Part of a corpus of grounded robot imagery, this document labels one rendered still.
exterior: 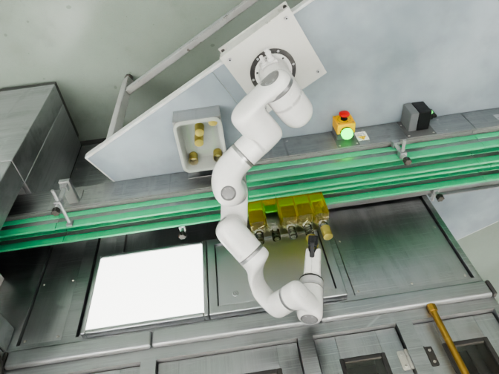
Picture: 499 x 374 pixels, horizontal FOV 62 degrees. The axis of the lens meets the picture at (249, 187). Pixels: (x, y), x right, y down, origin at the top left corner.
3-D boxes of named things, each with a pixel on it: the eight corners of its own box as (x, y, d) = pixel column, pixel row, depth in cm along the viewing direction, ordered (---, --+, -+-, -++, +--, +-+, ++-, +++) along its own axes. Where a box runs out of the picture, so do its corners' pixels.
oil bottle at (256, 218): (246, 199, 166) (252, 239, 150) (244, 189, 162) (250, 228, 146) (259, 197, 166) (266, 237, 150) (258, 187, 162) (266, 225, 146)
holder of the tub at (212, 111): (187, 170, 170) (187, 182, 164) (172, 111, 152) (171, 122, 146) (229, 164, 170) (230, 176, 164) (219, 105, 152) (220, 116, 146)
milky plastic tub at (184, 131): (184, 160, 166) (183, 174, 159) (172, 111, 151) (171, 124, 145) (227, 154, 166) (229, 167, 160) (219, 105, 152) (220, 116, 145)
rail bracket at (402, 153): (388, 145, 157) (402, 166, 146) (390, 128, 152) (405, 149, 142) (399, 144, 157) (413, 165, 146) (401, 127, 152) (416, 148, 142)
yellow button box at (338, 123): (331, 130, 165) (336, 140, 159) (332, 113, 160) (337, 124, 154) (349, 128, 165) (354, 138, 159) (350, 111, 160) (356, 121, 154)
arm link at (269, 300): (265, 238, 121) (313, 292, 121) (240, 258, 129) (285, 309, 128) (252, 254, 114) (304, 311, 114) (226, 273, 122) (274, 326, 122)
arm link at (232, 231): (281, 227, 115) (281, 220, 130) (229, 171, 115) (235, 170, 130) (237, 266, 116) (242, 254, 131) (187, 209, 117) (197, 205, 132)
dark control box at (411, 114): (399, 120, 165) (408, 132, 159) (402, 102, 160) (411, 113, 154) (419, 118, 165) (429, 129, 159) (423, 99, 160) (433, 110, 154)
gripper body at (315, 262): (323, 294, 131) (323, 266, 140) (323, 274, 125) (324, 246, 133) (299, 293, 133) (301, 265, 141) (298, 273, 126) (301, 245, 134)
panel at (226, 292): (99, 260, 165) (82, 339, 139) (96, 255, 163) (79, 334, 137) (323, 228, 167) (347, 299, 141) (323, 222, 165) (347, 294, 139)
